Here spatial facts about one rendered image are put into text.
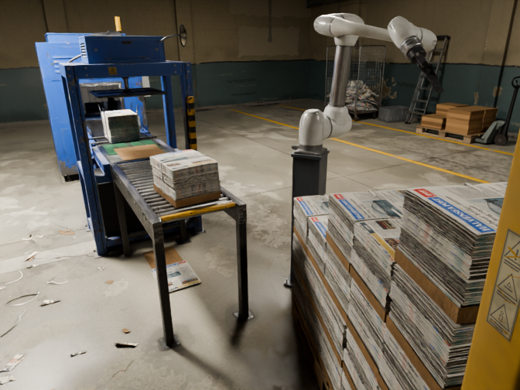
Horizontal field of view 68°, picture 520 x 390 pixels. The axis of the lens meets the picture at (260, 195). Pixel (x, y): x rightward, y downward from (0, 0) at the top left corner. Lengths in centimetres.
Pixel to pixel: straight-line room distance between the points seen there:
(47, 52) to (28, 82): 520
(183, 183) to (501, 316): 186
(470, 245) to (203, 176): 163
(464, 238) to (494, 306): 37
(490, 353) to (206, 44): 1117
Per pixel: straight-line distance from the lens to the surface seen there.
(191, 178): 223
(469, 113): 803
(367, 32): 231
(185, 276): 310
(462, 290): 96
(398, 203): 164
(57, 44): 555
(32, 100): 1074
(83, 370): 253
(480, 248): 92
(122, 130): 409
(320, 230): 188
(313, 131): 251
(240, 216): 228
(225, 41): 1174
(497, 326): 58
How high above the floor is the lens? 164
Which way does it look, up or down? 21 degrees down
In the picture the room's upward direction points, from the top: 1 degrees counter-clockwise
